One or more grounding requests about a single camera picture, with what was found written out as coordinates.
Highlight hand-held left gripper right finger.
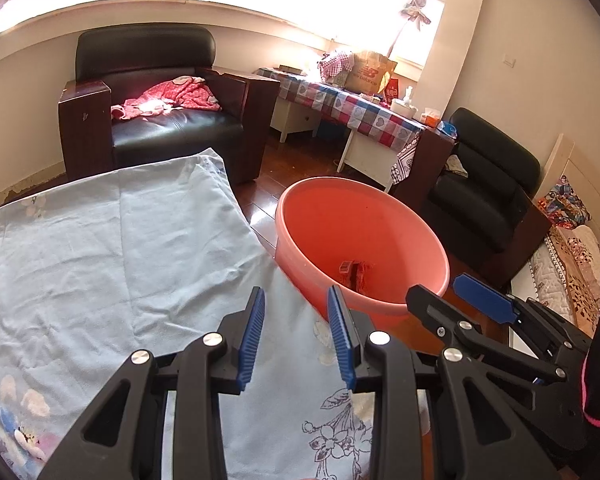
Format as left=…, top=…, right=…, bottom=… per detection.
left=326, top=285, right=561, bottom=480

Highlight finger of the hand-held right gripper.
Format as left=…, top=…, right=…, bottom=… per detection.
left=406, top=284, right=570, bottom=386
left=452, top=272, right=595, bottom=361

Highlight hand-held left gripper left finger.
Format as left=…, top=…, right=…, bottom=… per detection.
left=36, top=286, right=267, bottom=480

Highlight red plastic bag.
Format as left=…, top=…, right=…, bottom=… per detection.
left=337, top=259, right=368, bottom=293

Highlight pink plastic basin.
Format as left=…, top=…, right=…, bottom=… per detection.
left=275, top=176, right=451, bottom=331

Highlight white quilted mattress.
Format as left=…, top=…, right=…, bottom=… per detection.
left=510, top=247, right=586, bottom=321

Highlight black padded armchair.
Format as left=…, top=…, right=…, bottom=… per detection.
left=395, top=107, right=551, bottom=286

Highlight leopard print blanket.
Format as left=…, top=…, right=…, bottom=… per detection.
left=550, top=225, right=600, bottom=333

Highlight colourful printed cloth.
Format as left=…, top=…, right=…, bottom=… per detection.
left=537, top=175, right=593, bottom=231

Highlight grey cloth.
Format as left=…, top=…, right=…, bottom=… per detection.
left=444, top=154, right=470, bottom=178

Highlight beige wooden board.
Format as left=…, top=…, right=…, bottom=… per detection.
left=532, top=132, right=600, bottom=221

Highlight light blue bed sheet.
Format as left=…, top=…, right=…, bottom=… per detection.
left=0, top=147, right=381, bottom=480

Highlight checkered cloth side table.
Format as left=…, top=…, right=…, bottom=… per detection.
left=255, top=66, right=428, bottom=183

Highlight black leather armchair wooden arms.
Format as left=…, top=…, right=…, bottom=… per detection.
left=58, top=24, right=281, bottom=186

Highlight brown paper shopping bag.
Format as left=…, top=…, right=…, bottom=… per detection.
left=344, top=50, right=398, bottom=96

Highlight pink dotted cloth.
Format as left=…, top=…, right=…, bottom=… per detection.
left=111, top=76, right=222, bottom=121

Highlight red checkered cloth bundle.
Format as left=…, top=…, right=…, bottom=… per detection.
left=316, top=50, right=356, bottom=83

